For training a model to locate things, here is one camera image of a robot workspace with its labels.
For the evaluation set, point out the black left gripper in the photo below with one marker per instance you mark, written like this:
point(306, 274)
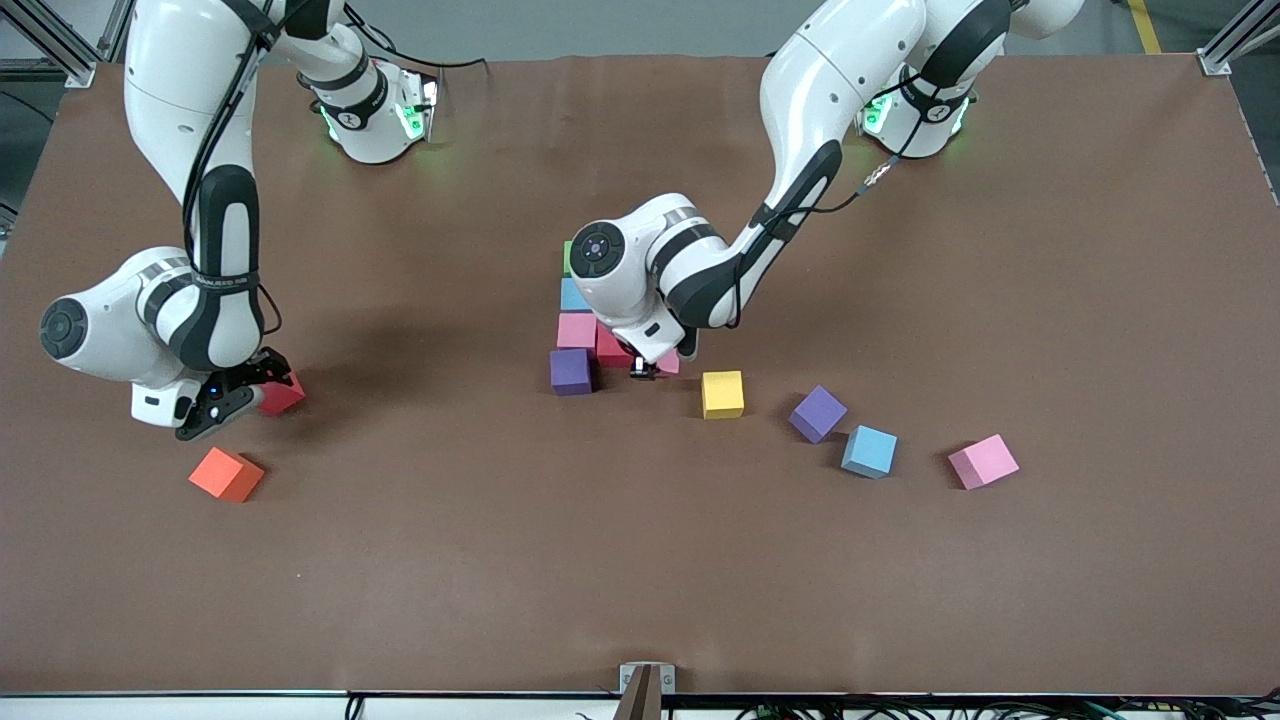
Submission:
point(688, 345)

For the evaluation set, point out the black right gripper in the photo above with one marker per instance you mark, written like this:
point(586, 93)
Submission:
point(268, 368)

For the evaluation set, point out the pink foam cube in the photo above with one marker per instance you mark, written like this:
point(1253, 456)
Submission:
point(576, 330)
point(983, 461)
point(668, 365)

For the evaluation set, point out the red foam cube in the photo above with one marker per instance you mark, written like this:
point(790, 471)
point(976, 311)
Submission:
point(282, 395)
point(610, 350)

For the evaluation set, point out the purple foam cube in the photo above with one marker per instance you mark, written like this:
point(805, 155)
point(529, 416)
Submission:
point(818, 413)
point(570, 372)

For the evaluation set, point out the yellow foam cube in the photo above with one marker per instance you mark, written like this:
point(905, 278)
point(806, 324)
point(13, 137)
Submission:
point(722, 395)

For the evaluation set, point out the blue foam cube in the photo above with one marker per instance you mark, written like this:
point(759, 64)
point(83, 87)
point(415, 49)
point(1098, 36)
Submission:
point(868, 451)
point(572, 296)

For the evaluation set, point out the green foam cube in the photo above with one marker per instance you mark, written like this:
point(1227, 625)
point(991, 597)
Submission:
point(568, 258)

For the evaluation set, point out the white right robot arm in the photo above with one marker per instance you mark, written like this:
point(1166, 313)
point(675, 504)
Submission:
point(190, 130)

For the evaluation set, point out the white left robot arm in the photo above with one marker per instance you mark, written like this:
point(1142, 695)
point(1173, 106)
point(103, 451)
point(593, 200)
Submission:
point(820, 110)

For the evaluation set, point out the orange foam cube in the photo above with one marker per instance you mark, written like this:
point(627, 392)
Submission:
point(226, 474)

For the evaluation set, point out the brown table cover sheet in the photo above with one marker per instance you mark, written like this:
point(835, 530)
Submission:
point(600, 600)

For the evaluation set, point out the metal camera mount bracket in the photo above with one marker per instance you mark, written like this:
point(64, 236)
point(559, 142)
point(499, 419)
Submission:
point(647, 690)

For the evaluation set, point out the aluminium frame post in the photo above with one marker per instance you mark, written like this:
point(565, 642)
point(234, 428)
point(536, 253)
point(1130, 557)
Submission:
point(60, 55)
point(1225, 50)

